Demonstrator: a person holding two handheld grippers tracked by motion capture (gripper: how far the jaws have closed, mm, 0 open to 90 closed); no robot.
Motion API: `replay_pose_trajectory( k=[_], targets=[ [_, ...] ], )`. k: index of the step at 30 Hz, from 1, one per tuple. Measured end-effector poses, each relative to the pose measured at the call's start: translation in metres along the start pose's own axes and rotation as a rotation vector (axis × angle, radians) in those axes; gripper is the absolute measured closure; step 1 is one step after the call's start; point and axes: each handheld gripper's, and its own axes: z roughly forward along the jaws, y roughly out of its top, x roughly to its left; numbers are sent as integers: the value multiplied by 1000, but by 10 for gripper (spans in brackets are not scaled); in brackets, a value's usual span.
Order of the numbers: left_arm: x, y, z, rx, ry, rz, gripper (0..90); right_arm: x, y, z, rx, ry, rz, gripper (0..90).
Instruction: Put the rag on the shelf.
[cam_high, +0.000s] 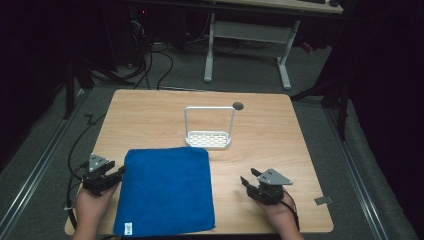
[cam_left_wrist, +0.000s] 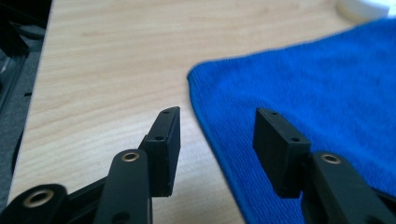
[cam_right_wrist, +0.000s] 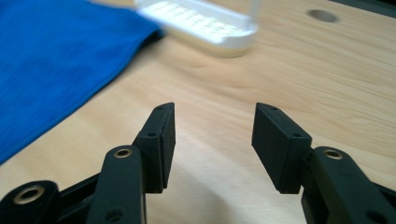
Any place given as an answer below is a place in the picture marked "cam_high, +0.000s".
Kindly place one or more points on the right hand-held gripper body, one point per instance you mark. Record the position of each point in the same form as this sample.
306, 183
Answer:
270, 186

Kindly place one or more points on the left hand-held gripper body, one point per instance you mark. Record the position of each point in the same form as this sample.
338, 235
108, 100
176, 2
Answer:
96, 176

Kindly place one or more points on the blue towel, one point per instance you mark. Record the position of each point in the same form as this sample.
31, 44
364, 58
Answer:
166, 190

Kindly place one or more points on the person's right hand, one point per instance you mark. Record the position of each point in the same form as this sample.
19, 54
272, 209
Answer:
278, 213

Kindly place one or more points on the grey tape piece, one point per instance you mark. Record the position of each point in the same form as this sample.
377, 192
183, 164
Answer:
323, 200

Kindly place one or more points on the white towel label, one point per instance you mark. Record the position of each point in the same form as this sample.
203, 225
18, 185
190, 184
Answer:
128, 228

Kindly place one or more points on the black round table grommet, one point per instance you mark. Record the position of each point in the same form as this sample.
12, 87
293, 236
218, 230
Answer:
238, 106

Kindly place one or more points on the black metal stand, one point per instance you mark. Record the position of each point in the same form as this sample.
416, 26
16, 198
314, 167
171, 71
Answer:
71, 86
333, 96

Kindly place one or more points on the dark computer tower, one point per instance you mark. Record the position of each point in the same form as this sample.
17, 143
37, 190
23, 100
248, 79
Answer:
138, 33

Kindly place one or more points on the white-framed wooden desk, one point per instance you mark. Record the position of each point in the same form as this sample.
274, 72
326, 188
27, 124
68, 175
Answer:
250, 31

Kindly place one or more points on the metal floor rail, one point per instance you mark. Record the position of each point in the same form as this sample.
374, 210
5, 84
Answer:
36, 168
358, 176

